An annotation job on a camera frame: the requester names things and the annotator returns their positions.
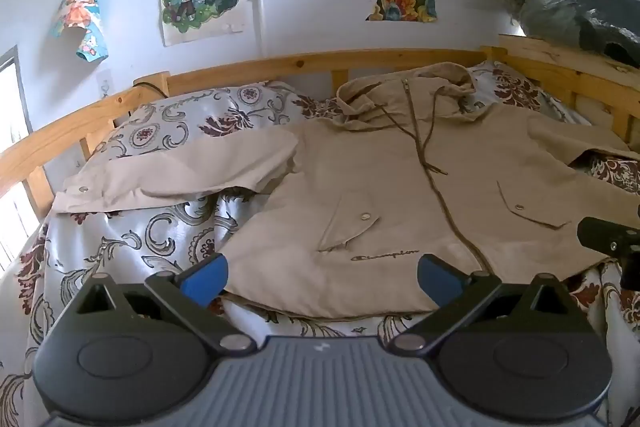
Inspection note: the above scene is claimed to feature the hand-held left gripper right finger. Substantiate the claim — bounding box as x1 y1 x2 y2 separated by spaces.
389 253 591 355

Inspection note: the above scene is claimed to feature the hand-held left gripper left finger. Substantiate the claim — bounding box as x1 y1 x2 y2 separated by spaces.
52 252 257 356

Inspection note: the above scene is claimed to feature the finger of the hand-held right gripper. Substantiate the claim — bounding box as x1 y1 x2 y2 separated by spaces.
576 216 640 255

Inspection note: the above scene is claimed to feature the beige hooded jacket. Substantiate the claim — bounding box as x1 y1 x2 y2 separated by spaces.
52 62 640 320

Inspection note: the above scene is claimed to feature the floral bed sheet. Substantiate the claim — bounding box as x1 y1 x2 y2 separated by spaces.
0 147 640 427

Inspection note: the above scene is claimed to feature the floral pillow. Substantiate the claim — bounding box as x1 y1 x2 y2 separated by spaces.
87 82 346 162
470 59 593 128

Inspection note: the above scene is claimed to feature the window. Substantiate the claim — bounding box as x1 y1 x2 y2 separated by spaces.
0 47 43 273

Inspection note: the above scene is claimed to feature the curled cartoon girl poster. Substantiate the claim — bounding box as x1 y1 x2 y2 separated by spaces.
50 0 109 64

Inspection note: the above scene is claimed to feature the wooden bed frame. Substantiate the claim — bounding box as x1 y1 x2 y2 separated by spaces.
25 34 640 218

